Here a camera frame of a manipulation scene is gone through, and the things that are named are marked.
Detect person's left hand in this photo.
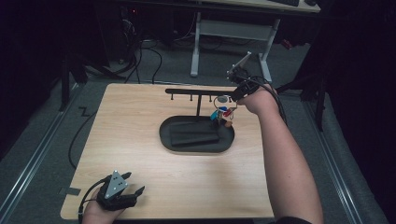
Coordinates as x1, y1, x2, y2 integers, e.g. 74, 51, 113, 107
81, 188, 126, 224

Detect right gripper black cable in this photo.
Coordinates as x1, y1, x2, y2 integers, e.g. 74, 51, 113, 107
234, 74, 289, 126

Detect bunch of black cables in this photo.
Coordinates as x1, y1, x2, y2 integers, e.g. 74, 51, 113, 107
120, 17, 163, 85

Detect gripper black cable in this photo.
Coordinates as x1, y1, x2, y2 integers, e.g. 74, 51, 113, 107
77, 176, 110, 224
234, 74, 289, 126

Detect black floor cable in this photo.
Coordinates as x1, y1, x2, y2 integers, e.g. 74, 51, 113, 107
67, 109, 98, 170

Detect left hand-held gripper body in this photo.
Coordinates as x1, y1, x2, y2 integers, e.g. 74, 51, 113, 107
95, 169, 138, 212

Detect black leather wallet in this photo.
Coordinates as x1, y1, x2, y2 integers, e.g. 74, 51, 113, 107
168, 120, 222, 147

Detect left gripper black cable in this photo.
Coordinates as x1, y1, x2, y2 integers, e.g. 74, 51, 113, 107
77, 176, 110, 224

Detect black keyboard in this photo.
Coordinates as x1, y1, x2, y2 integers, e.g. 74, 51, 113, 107
268, 0, 301, 7

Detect metal floor rail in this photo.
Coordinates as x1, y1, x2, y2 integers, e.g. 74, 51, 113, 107
0, 83, 80, 220
302, 101, 364, 224

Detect black stand legs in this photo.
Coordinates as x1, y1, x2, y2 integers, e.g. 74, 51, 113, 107
275, 69, 330, 133
57, 50, 127, 112

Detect white metal frame desk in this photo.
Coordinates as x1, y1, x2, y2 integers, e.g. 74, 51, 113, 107
189, 0, 322, 84

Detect person's right hand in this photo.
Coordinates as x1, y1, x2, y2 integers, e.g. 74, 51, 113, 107
237, 83, 281, 117

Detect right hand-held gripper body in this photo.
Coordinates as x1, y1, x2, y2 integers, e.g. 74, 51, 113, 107
226, 50, 262, 103

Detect colourful key bunch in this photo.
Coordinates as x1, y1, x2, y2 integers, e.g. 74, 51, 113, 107
209, 94, 239, 129

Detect black oval key rack tray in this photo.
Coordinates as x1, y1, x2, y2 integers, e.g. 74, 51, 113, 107
159, 88, 247, 154

